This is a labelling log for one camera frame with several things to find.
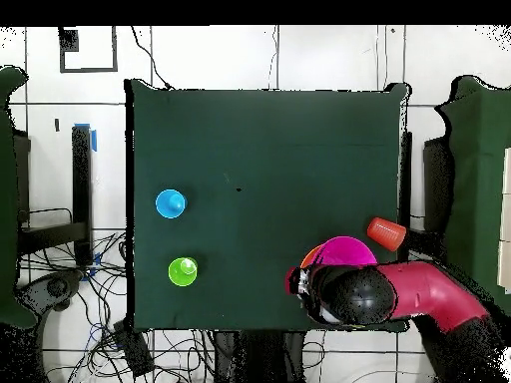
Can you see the green cup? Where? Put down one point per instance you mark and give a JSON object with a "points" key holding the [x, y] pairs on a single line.
{"points": [[179, 273]]}

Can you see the black upright bar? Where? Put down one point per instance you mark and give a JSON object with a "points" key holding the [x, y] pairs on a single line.
{"points": [[406, 179]]}

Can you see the large pink bowl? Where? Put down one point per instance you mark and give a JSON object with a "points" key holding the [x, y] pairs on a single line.
{"points": [[347, 251]]}

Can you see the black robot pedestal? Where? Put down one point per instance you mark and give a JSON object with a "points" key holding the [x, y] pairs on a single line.
{"points": [[259, 355]]}

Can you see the black L-shaped frame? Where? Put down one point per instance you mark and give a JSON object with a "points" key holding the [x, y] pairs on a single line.
{"points": [[82, 179]]}

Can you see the large orange bowl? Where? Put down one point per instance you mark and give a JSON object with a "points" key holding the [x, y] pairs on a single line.
{"points": [[309, 259]]}

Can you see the black power strip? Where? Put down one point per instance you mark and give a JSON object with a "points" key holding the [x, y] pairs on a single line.
{"points": [[133, 351]]}

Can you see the dark green tablecloth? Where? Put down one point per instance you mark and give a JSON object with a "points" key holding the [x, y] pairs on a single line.
{"points": [[255, 119]]}

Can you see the red-orange cup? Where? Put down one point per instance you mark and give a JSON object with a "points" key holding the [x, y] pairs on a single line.
{"points": [[385, 233]]}

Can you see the green covered side table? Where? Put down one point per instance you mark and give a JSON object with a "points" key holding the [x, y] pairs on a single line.
{"points": [[8, 199], [479, 179]]}

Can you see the light blue cup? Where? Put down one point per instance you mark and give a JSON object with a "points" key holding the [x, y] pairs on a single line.
{"points": [[167, 203]]}

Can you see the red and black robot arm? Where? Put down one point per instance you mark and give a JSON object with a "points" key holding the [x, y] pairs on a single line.
{"points": [[431, 291]]}

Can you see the black stand base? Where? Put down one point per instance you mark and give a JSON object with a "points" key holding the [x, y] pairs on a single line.
{"points": [[58, 287]]}

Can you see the white boxes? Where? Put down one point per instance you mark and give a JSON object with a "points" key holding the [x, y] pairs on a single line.
{"points": [[506, 239]]}

